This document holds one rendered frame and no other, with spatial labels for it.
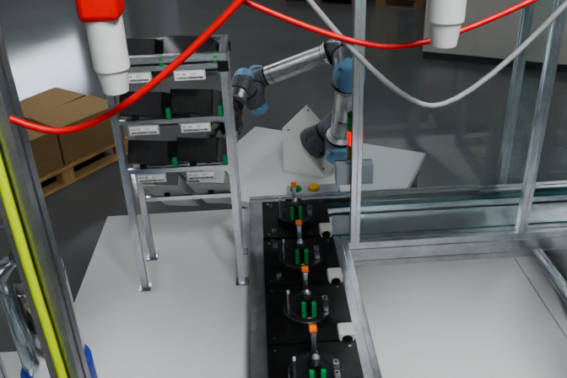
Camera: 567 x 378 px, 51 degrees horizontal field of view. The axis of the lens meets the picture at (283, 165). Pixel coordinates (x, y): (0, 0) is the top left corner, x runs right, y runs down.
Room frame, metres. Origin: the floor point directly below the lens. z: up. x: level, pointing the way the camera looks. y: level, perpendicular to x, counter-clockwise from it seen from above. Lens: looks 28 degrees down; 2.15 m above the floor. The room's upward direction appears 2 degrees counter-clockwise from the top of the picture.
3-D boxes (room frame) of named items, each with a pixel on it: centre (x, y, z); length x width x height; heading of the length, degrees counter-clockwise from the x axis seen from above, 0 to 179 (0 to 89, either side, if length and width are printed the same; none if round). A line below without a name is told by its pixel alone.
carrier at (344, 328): (1.33, -0.05, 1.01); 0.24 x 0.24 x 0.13; 2
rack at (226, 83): (1.69, 0.32, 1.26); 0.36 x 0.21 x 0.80; 92
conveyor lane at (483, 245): (1.81, -0.34, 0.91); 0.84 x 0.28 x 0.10; 92
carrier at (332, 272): (1.57, -0.04, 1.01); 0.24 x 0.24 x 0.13; 2
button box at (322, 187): (2.05, -0.11, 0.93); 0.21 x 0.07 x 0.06; 92
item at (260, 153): (2.39, -0.12, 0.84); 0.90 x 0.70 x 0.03; 64
